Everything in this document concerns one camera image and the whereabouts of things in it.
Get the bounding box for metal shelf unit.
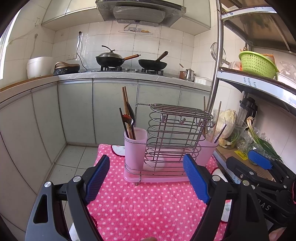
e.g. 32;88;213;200
206;0;296;186

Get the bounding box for range hood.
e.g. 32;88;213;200
95;1;186;27

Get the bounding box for black power cable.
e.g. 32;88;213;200
76;31;88;73

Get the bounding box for brown ceramic cup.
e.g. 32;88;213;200
179;63;186;79

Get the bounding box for metal wire dish rack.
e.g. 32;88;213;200
124;102;216;186

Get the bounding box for green plastic basket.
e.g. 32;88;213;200
239;51;278;79

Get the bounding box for pink left utensil cup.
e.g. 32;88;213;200
124;128;147;172

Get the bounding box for pink right utensil cup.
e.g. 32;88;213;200
196;140;219;166

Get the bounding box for black gold cooker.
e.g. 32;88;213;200
53;61;80;76

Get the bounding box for white enamel tray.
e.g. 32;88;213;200
194;76;212;86

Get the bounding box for pink drip tray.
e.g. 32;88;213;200
122;148;193;183

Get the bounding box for metal strainer ladle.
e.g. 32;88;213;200
210;42;230;66

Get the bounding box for light wooden chopstick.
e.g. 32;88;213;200
122;87;129;131

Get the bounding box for white rice cooker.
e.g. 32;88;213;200
27;56;54;79

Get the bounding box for brown wooden chopstick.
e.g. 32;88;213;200
124;87;129;114

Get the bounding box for pink utensil cup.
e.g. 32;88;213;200
124;128;147;172
196;140;219;166

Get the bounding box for person's right hand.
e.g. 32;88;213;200
269;227;286;241

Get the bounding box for green onions in bag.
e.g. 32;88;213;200
237;116;282;162

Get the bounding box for black blender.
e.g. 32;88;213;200
236;97;258;126

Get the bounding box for black frying pan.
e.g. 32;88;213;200
138;51;169;71

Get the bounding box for steel kettle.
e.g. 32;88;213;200
184;69;195;82

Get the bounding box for gold flower spoon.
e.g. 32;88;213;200
122;114;133;139

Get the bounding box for pink polka dot towel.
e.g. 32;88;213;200
87;144;206;240

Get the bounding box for black wok with lid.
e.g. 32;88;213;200
95;45;141;68

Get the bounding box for black plastic spoon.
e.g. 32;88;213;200
127;102;136;140

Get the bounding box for gas stove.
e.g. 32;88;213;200
94;66;164;76

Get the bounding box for napa cabbage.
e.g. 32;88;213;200
216;109;237;139

